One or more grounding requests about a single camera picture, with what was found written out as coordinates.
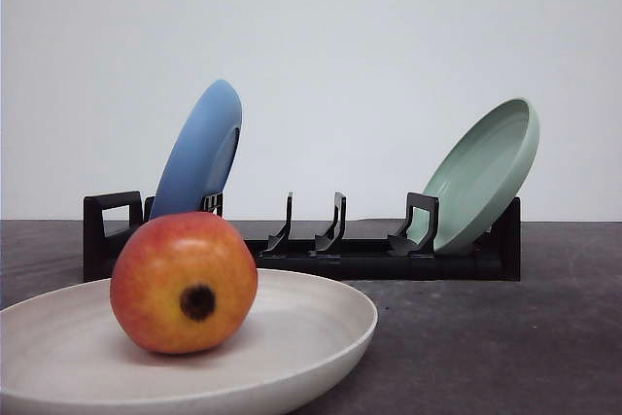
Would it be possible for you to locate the red pomegranate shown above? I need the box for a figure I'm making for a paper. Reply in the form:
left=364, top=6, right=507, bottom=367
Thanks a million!
left=110, top=211, right=259, bottom=354

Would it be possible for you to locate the white plate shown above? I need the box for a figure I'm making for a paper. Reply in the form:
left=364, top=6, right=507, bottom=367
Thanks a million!
left=0, top=268, right=378, bottom=415

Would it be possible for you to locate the blue plate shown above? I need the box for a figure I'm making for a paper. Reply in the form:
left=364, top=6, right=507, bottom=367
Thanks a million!
left=151, top=79, right=243, bottom=220

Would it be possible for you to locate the black plate rack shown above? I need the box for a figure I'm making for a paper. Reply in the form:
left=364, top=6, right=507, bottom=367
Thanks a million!
left=83, top=191, right=522, bottom=283

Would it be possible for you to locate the green plate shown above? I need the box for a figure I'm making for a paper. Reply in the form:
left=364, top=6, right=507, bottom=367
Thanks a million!
left=407, top=98, right=541, bottom=254

